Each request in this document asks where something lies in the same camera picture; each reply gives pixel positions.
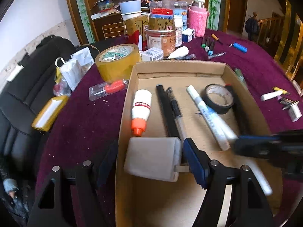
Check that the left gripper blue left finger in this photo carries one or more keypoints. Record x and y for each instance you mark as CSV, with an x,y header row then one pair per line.
x,y
105,162

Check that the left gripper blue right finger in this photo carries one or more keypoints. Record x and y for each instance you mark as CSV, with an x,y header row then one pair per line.
x,y
198,162

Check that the white paint marker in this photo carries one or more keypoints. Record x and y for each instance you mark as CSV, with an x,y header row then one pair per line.
x,y
217,132

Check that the black marker red cap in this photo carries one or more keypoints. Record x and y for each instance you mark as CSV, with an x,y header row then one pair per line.
x,y
239,112

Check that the black gel pen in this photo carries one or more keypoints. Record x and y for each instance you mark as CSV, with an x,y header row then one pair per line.
x,y
177,113

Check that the white glue bottle orange cap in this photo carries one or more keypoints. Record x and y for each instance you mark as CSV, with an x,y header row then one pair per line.
x,y
140,111

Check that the black marker pink cap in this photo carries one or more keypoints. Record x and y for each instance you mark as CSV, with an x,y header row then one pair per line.
x,y
287,103

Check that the cardboard box tray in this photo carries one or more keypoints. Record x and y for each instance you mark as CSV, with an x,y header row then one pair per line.
x,y
144,202

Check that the yellow black pen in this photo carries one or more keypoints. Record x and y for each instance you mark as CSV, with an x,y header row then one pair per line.
x,y
284,92

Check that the black electrical tape roll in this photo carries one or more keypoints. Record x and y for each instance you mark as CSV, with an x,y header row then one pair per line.
x,y
218,98

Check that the red cutter in case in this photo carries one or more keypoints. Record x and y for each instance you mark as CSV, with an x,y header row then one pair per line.
x,y
105,89

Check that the yellow flat box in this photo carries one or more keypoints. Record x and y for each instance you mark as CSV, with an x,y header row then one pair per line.
x,y
47,116

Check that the green lighter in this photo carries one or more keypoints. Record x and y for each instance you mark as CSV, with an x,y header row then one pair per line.
x,y
239,73

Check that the white paper bag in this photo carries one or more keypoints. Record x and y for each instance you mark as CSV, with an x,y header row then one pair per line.
x,y
71,71

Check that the yellow packing tape roll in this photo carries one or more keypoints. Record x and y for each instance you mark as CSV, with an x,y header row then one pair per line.
x,y
117,62

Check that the black leather sofa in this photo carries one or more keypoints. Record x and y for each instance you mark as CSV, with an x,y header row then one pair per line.
x,y
24,97

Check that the silver ballpoint pen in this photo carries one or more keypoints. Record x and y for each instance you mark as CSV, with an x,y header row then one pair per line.
x,y
216,55

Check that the black marker blue cap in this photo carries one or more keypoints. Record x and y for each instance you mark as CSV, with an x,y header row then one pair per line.
x,y
211,48

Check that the blue lighter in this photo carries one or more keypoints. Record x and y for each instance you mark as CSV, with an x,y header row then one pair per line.
x,y
240,47

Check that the black marker green cap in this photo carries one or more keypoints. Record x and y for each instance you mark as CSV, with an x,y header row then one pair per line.
x,y
203,42

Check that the white barcode box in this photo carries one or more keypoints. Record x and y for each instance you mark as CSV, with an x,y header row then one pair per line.
x,y
152,54

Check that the small orange screwdriver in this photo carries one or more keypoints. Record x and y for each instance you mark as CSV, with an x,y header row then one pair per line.
x,y
216,39

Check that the small white blue box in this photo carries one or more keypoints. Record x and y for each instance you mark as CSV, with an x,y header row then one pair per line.
x,y
188,35

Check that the person in dark coat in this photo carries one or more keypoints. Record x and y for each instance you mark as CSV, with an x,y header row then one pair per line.
x,y
252,27

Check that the tin with chopsticks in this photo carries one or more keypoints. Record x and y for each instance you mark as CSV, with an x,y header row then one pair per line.
x,y
161,31

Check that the white plastic jar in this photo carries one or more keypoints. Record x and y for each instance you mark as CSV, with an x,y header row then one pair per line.
x,y
179,30

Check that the pink knitted cup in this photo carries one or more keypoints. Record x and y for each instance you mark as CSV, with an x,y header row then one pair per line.
x,y
197,17

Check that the blue label plastic jar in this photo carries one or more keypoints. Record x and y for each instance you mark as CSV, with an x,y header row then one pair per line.
x,y
180,8

